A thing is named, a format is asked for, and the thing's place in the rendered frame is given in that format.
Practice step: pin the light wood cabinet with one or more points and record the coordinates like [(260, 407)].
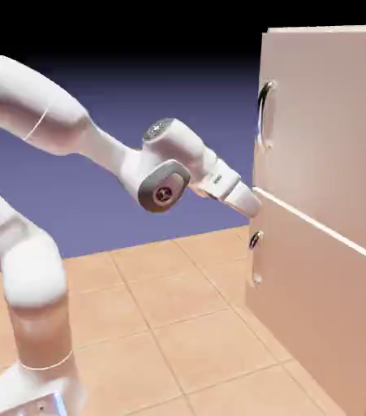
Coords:
[(325, 211)]

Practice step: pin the short light wood door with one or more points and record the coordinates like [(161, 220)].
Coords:
[(315, 299)]

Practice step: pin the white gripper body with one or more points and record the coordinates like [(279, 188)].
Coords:
[(243, 197)]

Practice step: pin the tall light wood door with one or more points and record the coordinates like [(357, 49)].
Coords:
[(328, 136)]

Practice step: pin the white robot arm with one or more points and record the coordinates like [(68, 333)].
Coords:
[(43, 117)]

